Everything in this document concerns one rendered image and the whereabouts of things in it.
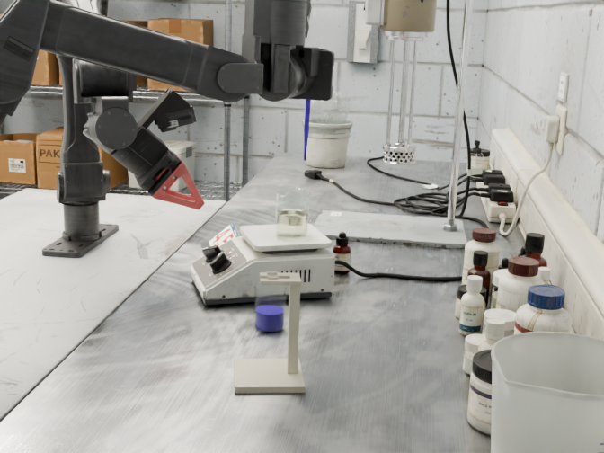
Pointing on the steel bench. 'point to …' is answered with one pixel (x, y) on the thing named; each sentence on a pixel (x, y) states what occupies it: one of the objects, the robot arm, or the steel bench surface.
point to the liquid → (306, 126)
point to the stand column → (458, 117)
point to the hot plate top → (262, 240)
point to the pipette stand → (246, 374)
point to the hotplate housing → (317, 278)
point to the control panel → (222, 271)
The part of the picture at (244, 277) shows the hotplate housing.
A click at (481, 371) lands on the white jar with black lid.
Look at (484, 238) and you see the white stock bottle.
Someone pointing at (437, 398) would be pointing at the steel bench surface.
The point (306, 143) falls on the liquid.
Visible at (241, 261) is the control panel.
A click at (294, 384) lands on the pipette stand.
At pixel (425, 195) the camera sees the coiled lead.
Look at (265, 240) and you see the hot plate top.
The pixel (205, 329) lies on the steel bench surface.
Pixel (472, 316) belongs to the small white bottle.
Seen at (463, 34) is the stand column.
